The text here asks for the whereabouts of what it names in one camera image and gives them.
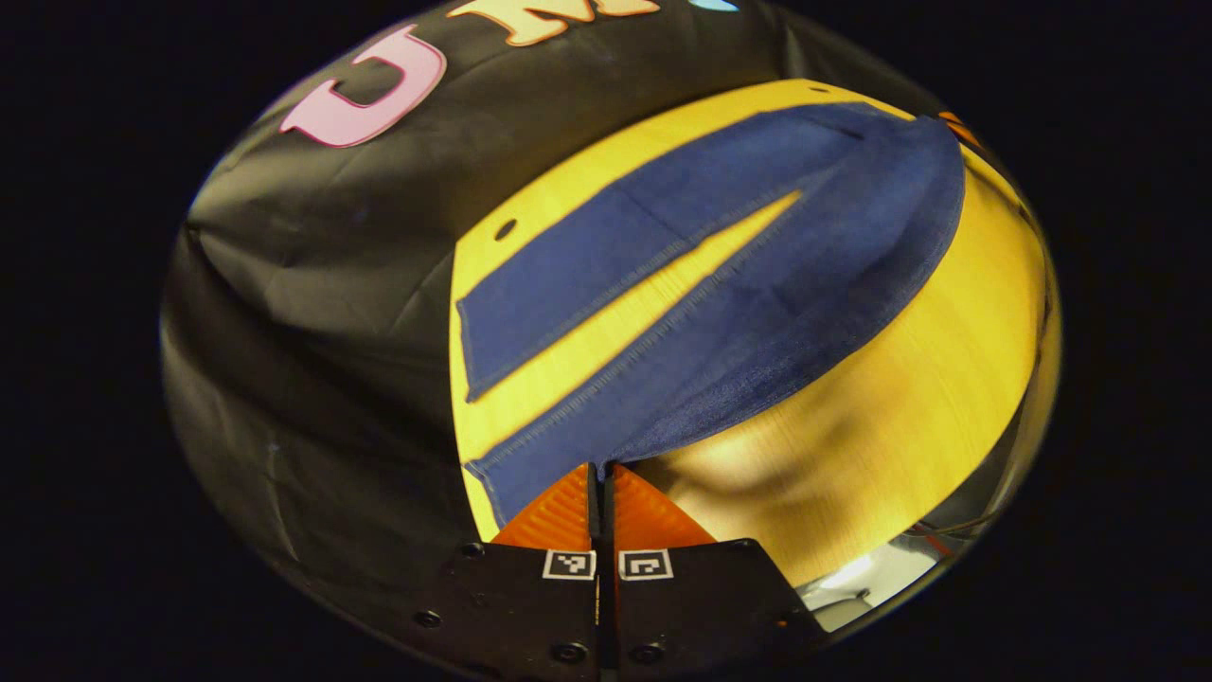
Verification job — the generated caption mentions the black backdrop cloth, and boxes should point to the black backdrop cloth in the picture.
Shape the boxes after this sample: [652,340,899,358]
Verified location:
[159,0,948,655]

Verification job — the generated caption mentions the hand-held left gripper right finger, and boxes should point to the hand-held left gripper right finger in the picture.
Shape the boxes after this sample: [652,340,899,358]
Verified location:
[604,462,829,682]

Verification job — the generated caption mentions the blue denim jeans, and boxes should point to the blue denim jeans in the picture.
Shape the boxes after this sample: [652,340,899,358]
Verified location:
[454,101,967,531]

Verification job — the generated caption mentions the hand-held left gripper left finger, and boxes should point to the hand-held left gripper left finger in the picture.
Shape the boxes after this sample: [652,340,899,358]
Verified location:
[407,462,605,682]

